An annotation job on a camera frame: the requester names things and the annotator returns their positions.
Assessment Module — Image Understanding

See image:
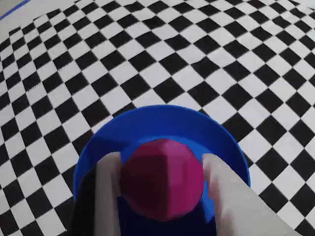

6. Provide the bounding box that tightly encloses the blue tape strip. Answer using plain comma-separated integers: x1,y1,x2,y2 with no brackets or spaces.
0,0,32,21

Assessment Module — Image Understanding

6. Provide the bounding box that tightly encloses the blue round box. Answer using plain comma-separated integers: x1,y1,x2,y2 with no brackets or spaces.
73,105,251,236

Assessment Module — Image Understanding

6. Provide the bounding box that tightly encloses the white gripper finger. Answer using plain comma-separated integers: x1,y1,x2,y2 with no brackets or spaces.
67,151,123,236
201,153,303,236

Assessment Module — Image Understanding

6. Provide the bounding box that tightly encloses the black white checkerboard sheet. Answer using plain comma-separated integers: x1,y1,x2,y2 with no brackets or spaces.
0,0,315,236

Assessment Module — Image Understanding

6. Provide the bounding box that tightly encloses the pink faceted ball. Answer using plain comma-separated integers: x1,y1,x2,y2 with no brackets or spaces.
120,138,205,222

